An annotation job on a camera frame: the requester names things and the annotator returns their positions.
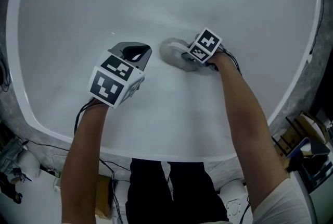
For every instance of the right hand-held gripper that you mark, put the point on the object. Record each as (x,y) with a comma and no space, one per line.
(206,42)

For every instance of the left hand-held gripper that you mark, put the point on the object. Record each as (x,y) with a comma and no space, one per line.
(109,85)

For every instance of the grey wiping cloth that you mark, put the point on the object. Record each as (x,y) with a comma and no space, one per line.
(169,55)

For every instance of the white bathtub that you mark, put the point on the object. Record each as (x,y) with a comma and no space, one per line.
(161,4)

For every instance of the person's left forearm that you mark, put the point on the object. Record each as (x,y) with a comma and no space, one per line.
(83,155)

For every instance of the person's right forearm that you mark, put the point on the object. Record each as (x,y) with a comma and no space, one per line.
(247,118)

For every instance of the small brown carton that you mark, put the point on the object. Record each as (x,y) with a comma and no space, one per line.
(102,197)

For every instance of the white plastic bag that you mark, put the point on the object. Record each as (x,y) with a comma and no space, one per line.
(28,164)

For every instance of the person's black trousers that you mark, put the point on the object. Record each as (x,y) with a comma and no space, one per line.
(179,191)

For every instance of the brown cardboard box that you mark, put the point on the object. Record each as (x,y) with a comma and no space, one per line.
(304,129)

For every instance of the black tool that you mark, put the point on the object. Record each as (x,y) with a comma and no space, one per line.
(10,189)

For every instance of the person's white shirt sleeve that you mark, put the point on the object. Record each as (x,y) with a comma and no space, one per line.
(286,204)

